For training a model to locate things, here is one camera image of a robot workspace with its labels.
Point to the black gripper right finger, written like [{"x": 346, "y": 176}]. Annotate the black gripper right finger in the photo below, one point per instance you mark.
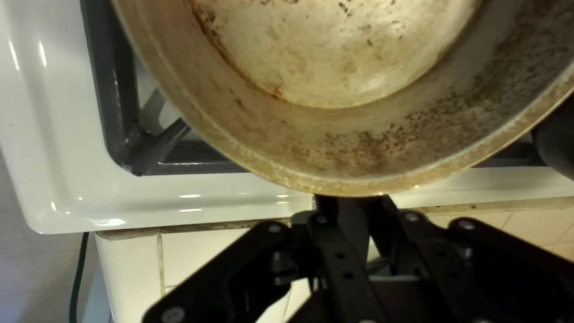
[{"x": 513, "y": 262}]

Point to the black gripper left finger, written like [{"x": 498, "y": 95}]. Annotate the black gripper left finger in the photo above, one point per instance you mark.
[{"x": 226, "y": 269}]

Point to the white gas stove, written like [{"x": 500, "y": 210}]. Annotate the white gas stove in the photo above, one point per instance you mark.
[{"x": 59, "y": 149}]

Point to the black cast iron stove grate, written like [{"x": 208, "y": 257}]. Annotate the black cast iron stove grate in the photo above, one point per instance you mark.
[{"x": 113, "y": 90}]

